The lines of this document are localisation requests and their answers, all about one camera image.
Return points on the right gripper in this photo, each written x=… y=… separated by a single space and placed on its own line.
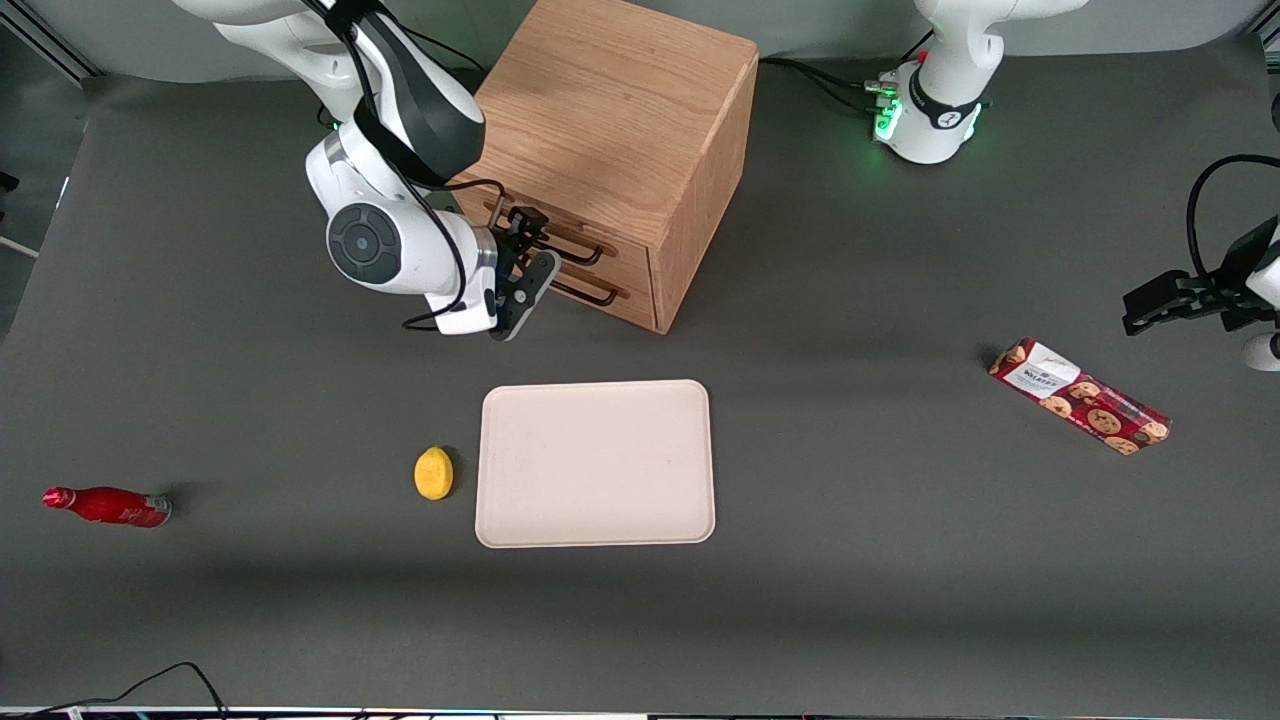
x=511 y=246

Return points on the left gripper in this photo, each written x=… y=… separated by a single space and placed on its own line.
x=1226 y=287

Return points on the wooden drawer with deep tray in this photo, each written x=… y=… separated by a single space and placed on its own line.
x=628 y=262

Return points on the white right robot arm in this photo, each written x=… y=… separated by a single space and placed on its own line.
x=380 y=240

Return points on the wooden drawer front panel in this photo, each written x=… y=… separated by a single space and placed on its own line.
x=635 y=308

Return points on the wooden drawer cabinet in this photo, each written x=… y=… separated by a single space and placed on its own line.
x=620 y=100

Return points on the red cookie package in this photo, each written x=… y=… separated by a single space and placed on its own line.
x=1080 y=395

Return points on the beige rectangular tray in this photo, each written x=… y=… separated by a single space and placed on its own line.
x=595 y=465

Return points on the yellow lemon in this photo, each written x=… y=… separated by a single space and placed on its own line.
x=433 y=474

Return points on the red bottle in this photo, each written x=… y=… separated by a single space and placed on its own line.
x=110 y=505

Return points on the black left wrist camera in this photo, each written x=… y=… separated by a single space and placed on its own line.
x=1240 y=280

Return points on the aluminium frame profile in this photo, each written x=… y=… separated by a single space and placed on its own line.
x=50 y=45
x=1270 y=35

